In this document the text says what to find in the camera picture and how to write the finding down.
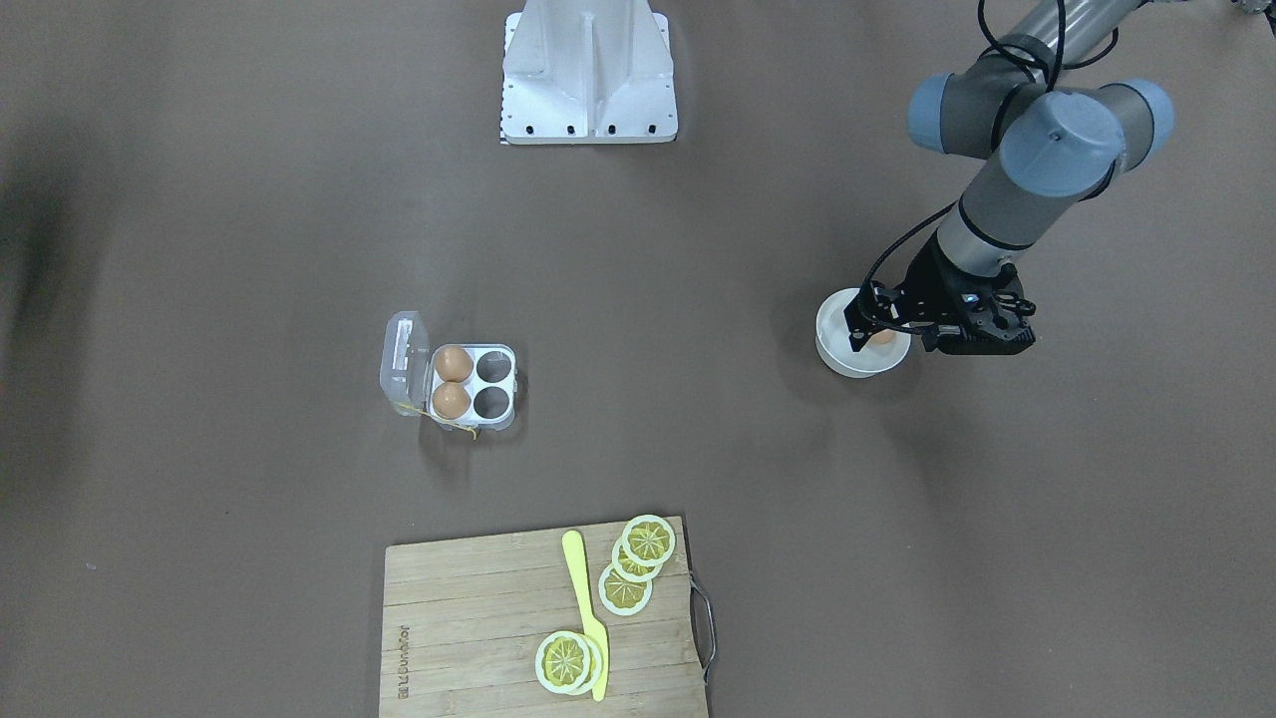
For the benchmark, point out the wooden cutting board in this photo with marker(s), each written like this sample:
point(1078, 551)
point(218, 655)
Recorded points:
point(462, 620)

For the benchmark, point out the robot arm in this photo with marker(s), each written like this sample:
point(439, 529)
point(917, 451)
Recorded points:
point(1045, 147)

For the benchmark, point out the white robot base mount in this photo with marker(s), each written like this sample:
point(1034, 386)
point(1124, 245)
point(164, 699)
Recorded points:
point(587, 73)

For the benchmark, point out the brown egg far slot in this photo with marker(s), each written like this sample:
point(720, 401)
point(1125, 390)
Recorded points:
point(450, 400)

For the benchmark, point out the brown egg slot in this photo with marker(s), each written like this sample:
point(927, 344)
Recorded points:
point(453, 363)
point(450, 400)

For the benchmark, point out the lemon slice back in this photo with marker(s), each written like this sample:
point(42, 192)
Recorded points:
point(623, 597)

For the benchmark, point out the lemon slice middle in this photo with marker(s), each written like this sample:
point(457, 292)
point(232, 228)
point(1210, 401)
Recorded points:
point(628, 569)

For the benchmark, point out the clear plastic egg box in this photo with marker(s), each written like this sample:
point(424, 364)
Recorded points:
point(407, 377)

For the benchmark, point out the lemon slice top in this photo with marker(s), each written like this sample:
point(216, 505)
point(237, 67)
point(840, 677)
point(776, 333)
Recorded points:
point(562, 663)

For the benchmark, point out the yellow plastic knife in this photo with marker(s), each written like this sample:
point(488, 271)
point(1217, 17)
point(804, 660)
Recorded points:
point(575, 556)

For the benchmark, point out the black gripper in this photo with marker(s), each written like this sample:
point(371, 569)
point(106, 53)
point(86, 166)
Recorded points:
point(928, 282)

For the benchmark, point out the lemon slice under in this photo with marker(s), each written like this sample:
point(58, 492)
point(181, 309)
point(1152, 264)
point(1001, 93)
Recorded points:
point(596, 664)

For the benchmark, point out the white bowl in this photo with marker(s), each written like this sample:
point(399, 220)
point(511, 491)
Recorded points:
point(833, 342)

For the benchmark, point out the brown egg near slot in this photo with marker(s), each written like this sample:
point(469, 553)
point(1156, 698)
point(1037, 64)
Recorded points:
point(453, 363)

